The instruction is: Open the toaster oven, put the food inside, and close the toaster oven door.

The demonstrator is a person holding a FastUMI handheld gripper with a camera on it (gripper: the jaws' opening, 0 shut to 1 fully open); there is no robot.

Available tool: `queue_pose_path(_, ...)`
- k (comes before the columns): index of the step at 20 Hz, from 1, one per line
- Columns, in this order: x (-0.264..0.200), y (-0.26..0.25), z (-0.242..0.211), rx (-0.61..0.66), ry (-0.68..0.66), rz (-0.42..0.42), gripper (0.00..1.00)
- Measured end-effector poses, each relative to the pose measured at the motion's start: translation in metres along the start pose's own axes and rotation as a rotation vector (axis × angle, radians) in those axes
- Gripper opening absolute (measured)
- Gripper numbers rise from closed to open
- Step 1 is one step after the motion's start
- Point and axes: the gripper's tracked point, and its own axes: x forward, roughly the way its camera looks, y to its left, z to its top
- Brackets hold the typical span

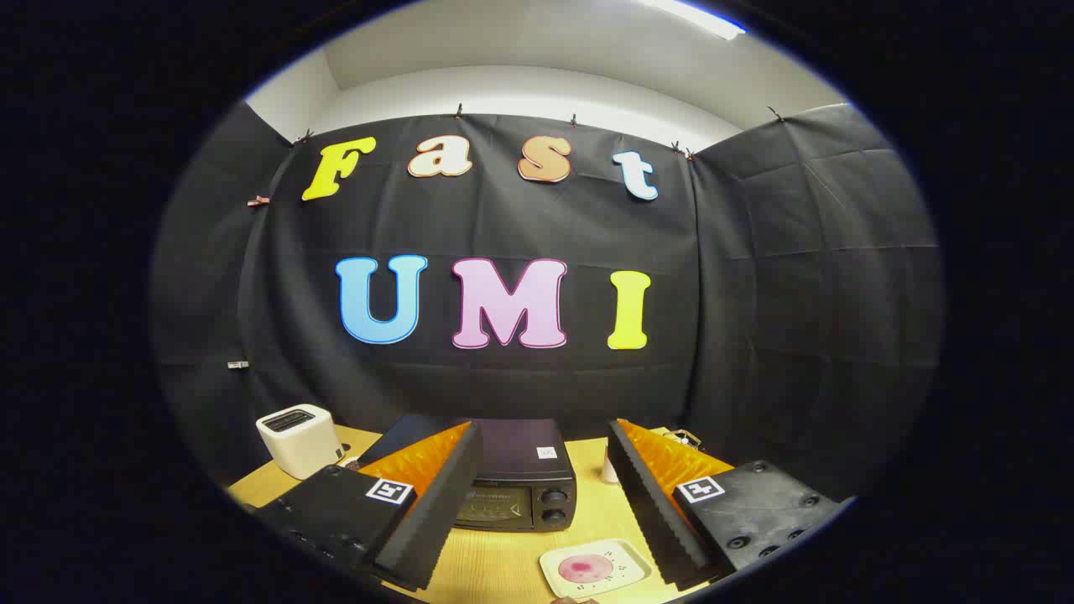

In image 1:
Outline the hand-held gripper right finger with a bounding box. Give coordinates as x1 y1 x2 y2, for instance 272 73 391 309
604 418 847 590

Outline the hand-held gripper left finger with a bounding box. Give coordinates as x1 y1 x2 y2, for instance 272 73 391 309
250 421 485 592

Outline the cream cherry-print tray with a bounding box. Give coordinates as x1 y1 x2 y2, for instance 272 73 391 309
540 539 654 600

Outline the black toaster oven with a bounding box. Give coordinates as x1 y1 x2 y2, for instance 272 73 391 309
361 414 579 534

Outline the pink ham slice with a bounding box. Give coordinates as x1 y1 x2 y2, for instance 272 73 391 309
558 553 615 585

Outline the cream white toaster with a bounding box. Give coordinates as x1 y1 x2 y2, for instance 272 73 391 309
256 404 346 481

